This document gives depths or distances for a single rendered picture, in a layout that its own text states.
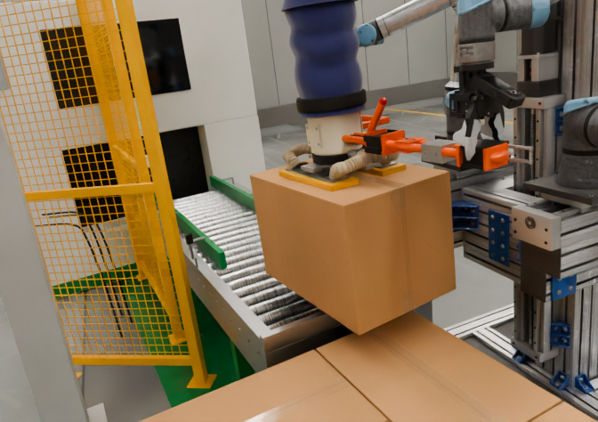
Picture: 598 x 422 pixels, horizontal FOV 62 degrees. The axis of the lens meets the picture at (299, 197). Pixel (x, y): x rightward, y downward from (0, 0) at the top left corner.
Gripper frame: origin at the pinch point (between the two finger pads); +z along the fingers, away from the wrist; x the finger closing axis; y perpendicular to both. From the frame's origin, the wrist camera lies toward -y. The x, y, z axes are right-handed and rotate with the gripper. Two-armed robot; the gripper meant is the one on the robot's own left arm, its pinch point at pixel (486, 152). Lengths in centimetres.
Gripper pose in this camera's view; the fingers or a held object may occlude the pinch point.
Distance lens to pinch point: 122.1
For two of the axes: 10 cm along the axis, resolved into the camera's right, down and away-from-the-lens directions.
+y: -5.1, -1.8, 8.4
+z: 1.2, 9.5, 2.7
